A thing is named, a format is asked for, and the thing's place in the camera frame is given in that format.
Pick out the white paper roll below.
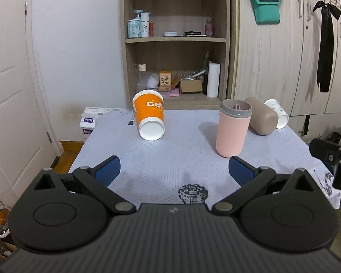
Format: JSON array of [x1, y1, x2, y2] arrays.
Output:
[[206, 63, 221, 98]]

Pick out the pink glass bottle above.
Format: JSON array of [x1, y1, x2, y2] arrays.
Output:
[[205, 18, 215, 37]]

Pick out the black ribbon bow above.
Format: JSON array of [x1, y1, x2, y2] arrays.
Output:
[[313, 0, 341, 93]]

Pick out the wooden open shelf unit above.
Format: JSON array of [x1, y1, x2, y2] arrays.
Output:
[[119, 0, 231, 110]]

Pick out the teal box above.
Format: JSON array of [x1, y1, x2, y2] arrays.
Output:
[[249, 0, 282, 25]]

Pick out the white tissue packs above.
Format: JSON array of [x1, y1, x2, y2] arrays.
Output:
[[79, 106, 123, 143]]

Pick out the open cardboard box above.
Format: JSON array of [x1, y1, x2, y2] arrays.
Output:
[[180, 77, 203, 94]]

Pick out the dark bag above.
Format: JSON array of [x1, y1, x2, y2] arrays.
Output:
[[318, 131, 341, 146]]

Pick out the floral printed box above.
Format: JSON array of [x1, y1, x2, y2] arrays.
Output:
[[159, 71, 173, 92]]

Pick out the light wooden wardrobe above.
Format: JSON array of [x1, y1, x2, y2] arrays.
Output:
[[230, 0, 341, 145]]

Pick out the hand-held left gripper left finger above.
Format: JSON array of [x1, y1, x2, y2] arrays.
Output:
[[31, 155, 136, 215]]

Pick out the white door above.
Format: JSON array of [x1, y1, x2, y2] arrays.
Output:
[[0, 0, 63, 205]]

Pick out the dark slim bottle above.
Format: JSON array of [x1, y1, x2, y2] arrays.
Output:
[[202, 52, 210, 92]]

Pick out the pink flat box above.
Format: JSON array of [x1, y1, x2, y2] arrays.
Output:
[[159, 87, 180, 97]]

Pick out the teal pump bottle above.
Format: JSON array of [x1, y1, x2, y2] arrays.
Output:
[[127, 10, 143, 39]]

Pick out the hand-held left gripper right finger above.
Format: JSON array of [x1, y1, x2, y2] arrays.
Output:
[[211, 155, 320, 215]]

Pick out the white tall bottle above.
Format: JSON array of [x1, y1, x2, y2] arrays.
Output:
[[140, 12, 150, 38]]

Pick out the white paper cup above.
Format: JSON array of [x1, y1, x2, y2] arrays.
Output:
[[264, 99, 290, 129]]

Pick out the white round container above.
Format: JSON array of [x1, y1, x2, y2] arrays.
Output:
[[148, 73, 160, 89]]

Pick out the orange paper cup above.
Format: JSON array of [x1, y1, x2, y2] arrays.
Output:
[[132, 89, 165, 141]]

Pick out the clear bottle with cream cap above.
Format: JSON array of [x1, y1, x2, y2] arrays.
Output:
[[138, 63, 149, 92]]

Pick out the beige plastic cup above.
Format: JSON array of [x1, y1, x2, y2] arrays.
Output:
[[243, 97, 278, 136]]

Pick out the white printed cloth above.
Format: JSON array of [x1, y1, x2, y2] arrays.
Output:
[[68, 107, 341, 211]]

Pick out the pink tumbler with grey lid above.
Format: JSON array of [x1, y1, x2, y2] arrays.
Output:
[[215, 98, 253, 159]]

